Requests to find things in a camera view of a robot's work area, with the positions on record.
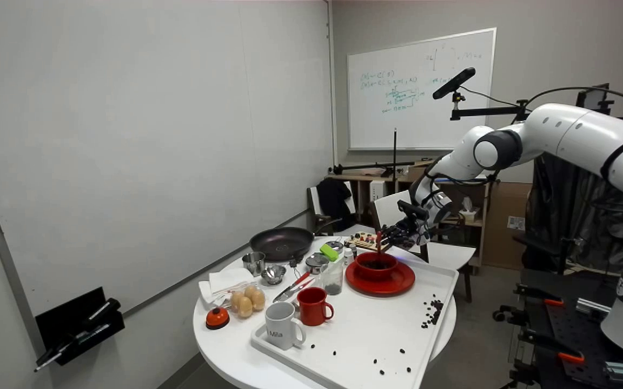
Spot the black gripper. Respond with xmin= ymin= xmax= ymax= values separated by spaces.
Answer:
xmin=374 ymin=197 xmax=447 ymax=252

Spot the red plate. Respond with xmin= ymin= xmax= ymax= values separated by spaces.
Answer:
xmin=344 ymin=252 xmax=418 ymax=299

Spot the green plastic toy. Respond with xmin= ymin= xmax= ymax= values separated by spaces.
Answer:
xmin=319 ymin=242 xmax=344 ymax=264

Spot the white side table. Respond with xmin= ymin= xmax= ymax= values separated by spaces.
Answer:
xmin=423 ymin=239 xmax=478 ymax=305

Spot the black hanging jacket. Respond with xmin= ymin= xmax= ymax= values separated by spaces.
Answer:
xmin=315 ymin=177 xmax=358 ymax=234

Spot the clear plastic cup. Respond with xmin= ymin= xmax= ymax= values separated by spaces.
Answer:
xmin=321 ymin=258 xmax=348 ymax=297

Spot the black boom stand rod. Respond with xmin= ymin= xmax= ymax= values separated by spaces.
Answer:
xmin=328 ymin=127 xmax=437 ymax=194

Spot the wooden shelf desk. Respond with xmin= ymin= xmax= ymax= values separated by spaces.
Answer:
xmin=328 ymin=157 xmax=500 ymax=270

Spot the pile of coffee beans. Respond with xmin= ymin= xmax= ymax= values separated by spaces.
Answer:
xmin=421 ymin=297 xmax=447 ymax=333

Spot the red enamel mug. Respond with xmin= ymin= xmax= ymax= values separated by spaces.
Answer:
xmin=295 ymin=285 xmax=337 ymax=328

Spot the black frying pan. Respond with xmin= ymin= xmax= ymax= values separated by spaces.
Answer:
xmin=248 ymin=225 xmax=319 ymax=265

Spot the brown cardboard box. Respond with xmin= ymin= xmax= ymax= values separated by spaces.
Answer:
xmin=483 ymin=180 xmax=535 ymax=273

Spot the small steel pot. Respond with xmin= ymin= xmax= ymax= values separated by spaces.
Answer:
xmin=241 ymin=249 xmax=268 ymax=277

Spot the white ceramic mug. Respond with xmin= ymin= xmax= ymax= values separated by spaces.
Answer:
xmin=262 ymin=300 xmax=310 ymax=352

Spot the white whiteboard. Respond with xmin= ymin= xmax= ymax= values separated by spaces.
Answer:
xmin=347 ymin=27 xmax=500 ymax=156

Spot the white folded napkin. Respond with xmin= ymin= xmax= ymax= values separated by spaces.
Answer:
xmin=197 ymin=264 xmax=259 ymax=310

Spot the black covered chair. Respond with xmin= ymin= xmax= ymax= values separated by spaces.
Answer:
xmin=522 ymin=150 xmax=623 ymax=279

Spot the small orange round toy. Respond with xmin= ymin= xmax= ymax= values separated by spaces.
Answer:
xmin=203 ymin=302 xmax=235 ymax=333

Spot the black equipment cart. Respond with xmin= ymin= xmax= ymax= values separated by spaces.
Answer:
xmin=492 ymin=280 xmax=623 ymax=389

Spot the red handled knife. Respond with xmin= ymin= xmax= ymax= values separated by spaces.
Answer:
xmin=271 ymin=267 xmax=317 ymax=305

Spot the black camera stand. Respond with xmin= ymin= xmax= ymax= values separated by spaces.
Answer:
xmin=448 ymin=82 xmax=613 ymax=126

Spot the black stereo camera bar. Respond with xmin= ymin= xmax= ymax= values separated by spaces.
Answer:
xmin=430 ymin=64 xmax=478 ymax=102

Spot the black wall marker holder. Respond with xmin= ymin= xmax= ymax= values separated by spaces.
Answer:
xmin=33 ymin=283 xmax=127 ymax=373

